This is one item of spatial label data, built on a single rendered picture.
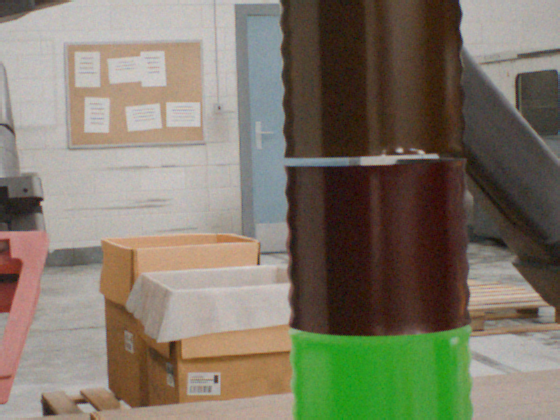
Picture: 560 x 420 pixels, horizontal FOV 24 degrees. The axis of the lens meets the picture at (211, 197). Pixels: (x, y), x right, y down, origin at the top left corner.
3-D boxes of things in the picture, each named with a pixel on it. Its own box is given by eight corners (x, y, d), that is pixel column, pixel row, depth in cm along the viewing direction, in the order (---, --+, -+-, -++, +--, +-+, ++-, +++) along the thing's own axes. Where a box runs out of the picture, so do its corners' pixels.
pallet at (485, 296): (495, 305, 793) (494, 281, 793) (581, 328, 697) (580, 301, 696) (305, 318, 764) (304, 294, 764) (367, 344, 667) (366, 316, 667)
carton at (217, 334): (363, 445, 402) (358, 281, 399) (163, 463, 388) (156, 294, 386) (300, 402, 467) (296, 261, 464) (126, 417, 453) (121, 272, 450)
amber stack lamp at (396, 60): (419, 150, 30) (415, 0, 29) (500, 151, 26) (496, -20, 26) (258, 157, 29) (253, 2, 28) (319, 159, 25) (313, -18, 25)
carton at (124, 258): (277, 403, 467) (271, 240, 464) (132, 417, 452) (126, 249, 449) (229, 375, 521) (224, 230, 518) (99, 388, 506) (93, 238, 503)
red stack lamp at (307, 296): (424, 304, 30) (419, 157, 30) (505, 327, 26) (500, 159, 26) (264, 316, 29) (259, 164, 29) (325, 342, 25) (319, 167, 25)
